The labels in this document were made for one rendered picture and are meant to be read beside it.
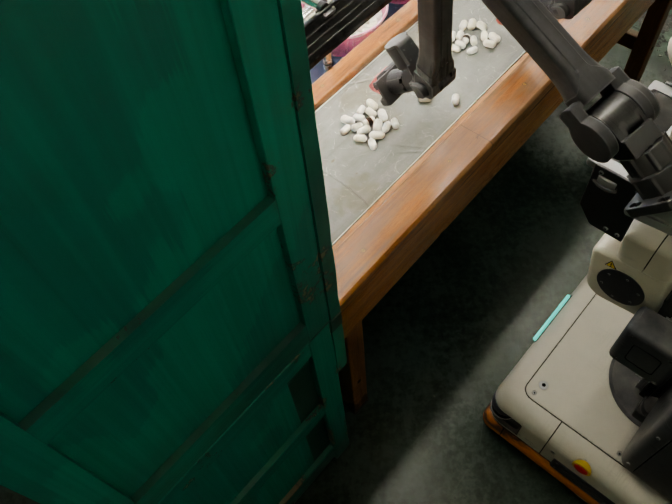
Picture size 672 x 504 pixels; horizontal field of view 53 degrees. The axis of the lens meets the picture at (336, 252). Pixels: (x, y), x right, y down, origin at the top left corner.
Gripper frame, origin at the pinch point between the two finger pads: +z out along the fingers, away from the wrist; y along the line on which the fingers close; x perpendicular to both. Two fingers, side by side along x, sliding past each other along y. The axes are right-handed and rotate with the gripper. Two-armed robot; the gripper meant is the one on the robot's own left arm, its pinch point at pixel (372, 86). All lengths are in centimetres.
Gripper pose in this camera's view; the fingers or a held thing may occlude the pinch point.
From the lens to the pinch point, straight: 168.1
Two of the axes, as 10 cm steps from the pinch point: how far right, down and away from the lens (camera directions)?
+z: -5.5, -0.8, 8.3
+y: -6.4, 6.8, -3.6
